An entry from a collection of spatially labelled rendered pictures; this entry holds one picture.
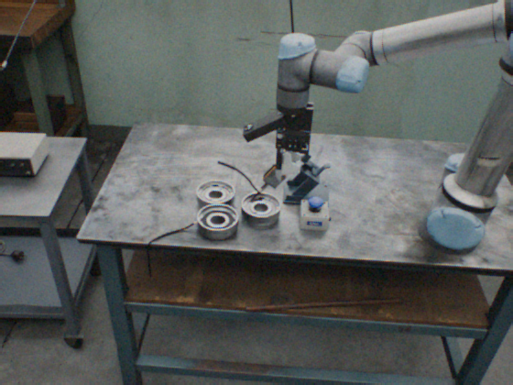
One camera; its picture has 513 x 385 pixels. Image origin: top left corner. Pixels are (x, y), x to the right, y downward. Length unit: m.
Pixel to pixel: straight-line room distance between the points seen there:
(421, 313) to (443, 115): 1.77
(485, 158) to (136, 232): 0.82
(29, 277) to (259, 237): 1.10
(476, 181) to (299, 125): 0.41
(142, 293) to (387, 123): 1.98
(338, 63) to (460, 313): 0.84
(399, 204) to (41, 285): 1.34
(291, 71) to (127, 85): 2.03
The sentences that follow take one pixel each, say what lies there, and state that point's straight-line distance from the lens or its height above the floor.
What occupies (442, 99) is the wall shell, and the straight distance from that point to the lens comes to 3.08.
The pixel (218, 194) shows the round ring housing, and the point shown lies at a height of 0.81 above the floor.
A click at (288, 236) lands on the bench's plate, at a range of 1.31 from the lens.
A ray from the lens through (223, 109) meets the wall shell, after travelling 3.02.
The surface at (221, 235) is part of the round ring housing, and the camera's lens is 1.27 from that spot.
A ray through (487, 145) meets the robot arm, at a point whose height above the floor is 1.17.
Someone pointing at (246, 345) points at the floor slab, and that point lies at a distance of 2.07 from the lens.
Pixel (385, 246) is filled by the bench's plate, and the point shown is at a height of 0.80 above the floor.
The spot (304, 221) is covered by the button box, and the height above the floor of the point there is 0.83.
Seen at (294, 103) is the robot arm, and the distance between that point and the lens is 1.15.
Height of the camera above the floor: 1.67
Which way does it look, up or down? 37 degrees down
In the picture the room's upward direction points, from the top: 2 degrees clockwise
